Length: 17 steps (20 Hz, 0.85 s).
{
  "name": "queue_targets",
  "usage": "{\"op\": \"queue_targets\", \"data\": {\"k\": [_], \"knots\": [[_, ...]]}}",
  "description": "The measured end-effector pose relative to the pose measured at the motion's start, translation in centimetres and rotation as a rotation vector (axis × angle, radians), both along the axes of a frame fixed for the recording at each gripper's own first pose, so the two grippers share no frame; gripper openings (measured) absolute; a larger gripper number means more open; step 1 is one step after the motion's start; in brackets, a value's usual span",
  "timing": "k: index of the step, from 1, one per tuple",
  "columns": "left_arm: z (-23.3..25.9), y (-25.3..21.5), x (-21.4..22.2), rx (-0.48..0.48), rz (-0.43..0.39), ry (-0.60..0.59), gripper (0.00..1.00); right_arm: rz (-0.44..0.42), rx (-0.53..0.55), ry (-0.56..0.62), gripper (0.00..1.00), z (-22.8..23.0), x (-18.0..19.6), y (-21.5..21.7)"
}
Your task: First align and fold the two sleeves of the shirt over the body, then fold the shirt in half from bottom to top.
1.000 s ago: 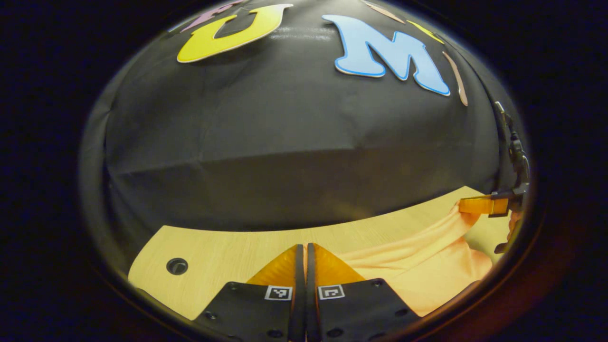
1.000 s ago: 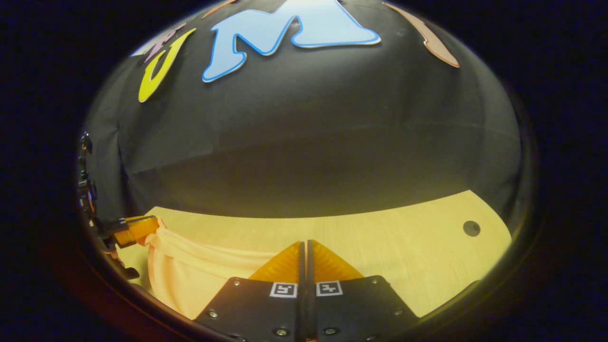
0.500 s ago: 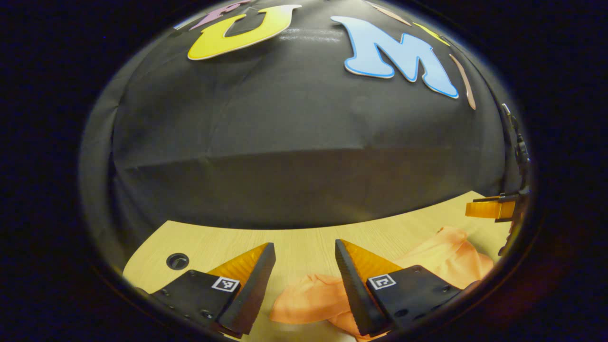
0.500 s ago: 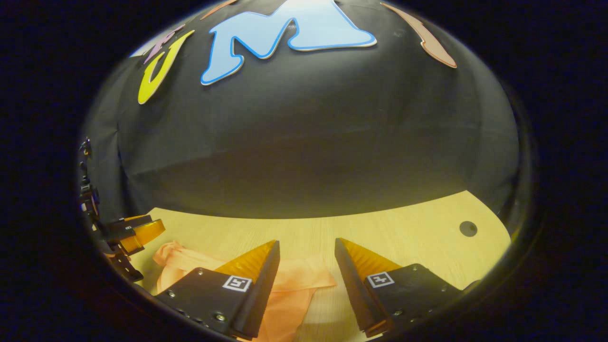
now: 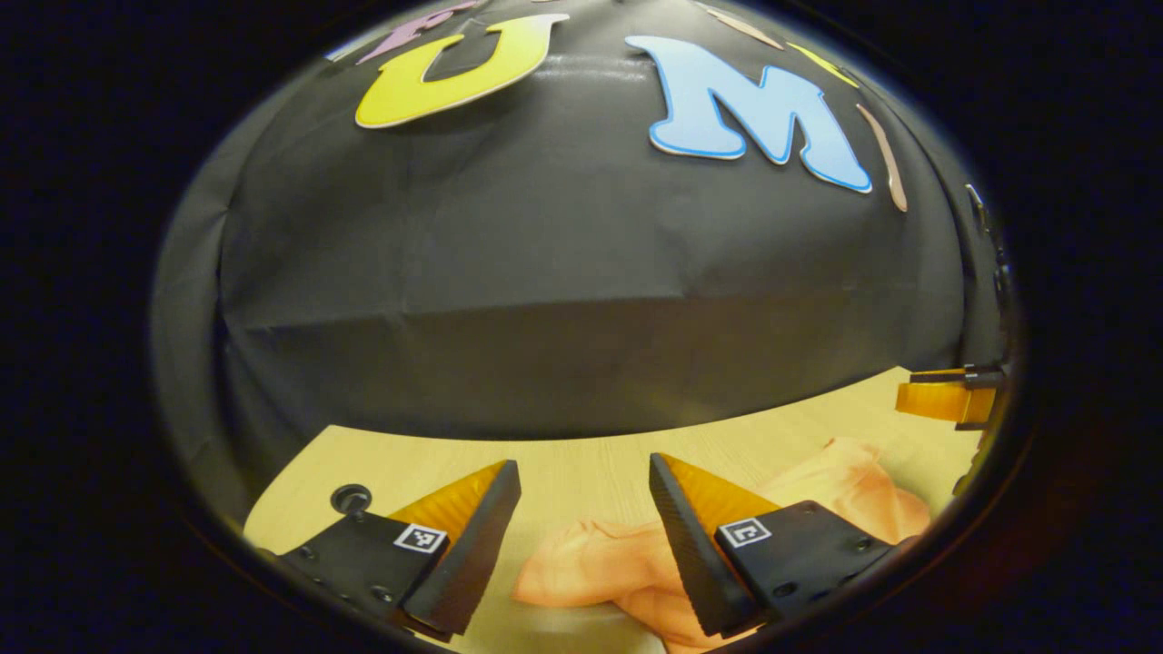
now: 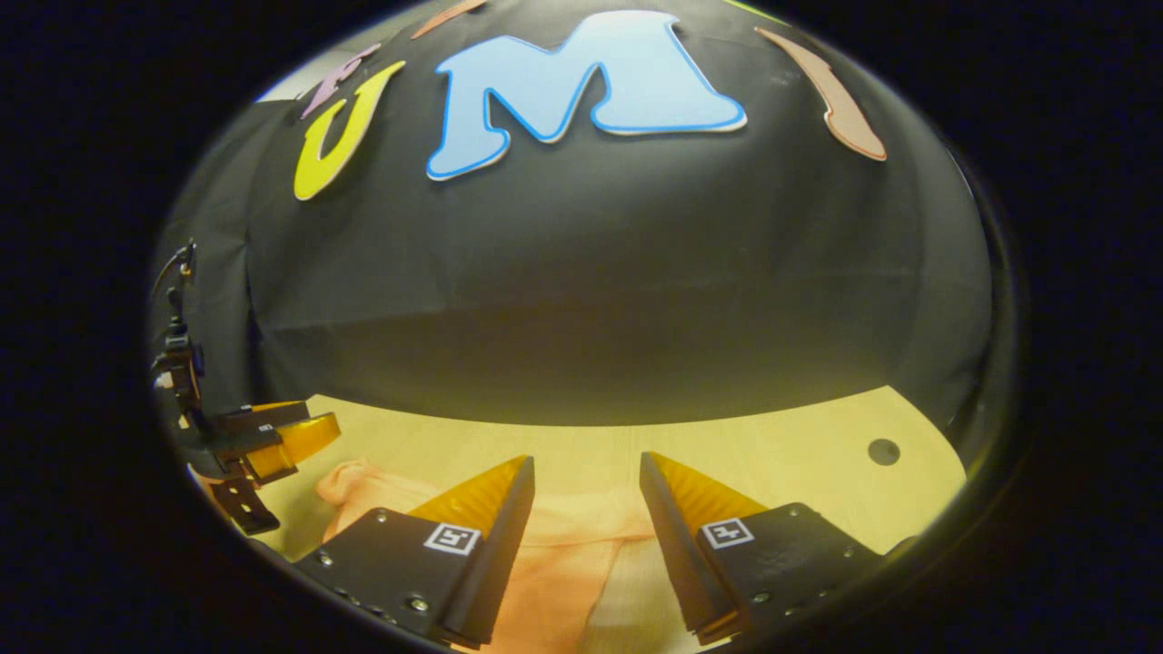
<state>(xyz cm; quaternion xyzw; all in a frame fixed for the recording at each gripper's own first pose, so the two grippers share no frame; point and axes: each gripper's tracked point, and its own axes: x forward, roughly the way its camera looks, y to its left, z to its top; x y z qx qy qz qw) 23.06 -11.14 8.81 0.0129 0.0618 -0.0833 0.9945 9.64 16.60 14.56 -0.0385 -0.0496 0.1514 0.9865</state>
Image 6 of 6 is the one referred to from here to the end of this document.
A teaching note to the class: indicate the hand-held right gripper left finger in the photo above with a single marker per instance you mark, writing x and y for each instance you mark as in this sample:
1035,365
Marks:
495,554

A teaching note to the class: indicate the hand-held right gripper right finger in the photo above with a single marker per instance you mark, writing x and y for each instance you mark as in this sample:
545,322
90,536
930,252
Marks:
677,554

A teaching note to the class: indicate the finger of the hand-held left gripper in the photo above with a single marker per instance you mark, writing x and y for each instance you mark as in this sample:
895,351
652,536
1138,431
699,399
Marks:
259,418
291,445

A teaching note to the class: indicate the orange T-shirt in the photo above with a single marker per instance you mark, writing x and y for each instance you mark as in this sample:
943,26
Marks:
554,563

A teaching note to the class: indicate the black backdrop cloth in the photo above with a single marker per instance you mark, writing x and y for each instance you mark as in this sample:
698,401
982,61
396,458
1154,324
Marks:
591,272

